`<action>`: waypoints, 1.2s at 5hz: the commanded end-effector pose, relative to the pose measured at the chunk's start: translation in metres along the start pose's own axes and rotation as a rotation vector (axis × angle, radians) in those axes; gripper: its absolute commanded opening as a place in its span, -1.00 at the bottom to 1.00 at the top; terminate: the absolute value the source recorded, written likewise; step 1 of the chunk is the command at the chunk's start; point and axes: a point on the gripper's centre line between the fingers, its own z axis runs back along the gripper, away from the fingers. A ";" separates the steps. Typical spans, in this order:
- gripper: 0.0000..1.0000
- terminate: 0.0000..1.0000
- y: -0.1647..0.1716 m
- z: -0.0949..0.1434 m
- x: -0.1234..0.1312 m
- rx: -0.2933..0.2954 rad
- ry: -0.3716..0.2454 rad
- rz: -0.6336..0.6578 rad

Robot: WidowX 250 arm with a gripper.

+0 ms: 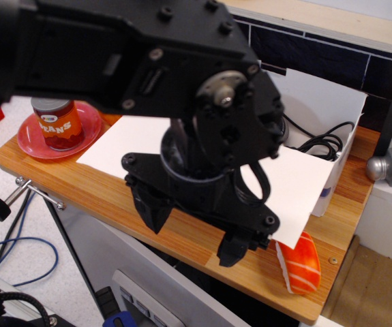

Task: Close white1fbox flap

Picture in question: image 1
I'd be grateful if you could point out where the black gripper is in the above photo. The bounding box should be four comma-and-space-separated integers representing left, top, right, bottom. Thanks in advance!
121, 127, 280, 267

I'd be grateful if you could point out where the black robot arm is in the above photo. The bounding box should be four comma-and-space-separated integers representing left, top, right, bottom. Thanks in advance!
0, 1, 284, 267

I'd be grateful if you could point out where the wooden board shelf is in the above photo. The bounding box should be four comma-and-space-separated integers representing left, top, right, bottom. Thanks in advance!
0, 127, 379, 325

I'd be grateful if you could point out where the grey keyed appliance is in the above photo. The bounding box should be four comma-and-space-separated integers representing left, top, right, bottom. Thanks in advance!
94, 270, 185, 326

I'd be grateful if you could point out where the white cardboard box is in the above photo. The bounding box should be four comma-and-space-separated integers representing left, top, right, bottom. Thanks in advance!
77, 69, 367, 248

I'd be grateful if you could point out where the salmon sushi toy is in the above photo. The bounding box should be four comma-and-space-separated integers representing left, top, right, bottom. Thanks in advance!
275, 231, 321, 295

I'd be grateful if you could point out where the orange beans can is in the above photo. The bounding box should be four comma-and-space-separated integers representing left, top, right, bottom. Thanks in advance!
31, 97, 85, 151

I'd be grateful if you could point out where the red plastic plate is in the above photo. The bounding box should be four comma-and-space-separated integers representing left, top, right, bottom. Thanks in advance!
16, 102, 102, 159

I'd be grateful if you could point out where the grey metal knob fixture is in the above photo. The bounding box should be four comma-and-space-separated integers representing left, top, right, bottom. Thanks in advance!
366, 144, 392, 188

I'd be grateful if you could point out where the black cable in box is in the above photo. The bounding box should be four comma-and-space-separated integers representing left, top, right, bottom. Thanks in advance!
282, 113, 356, 162

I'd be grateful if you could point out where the black cable on counter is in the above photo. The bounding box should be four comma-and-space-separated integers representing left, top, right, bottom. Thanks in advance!
0, 189, 35, 272

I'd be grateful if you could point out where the blue cable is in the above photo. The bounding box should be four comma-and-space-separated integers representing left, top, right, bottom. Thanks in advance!
0, 191, 59, 287

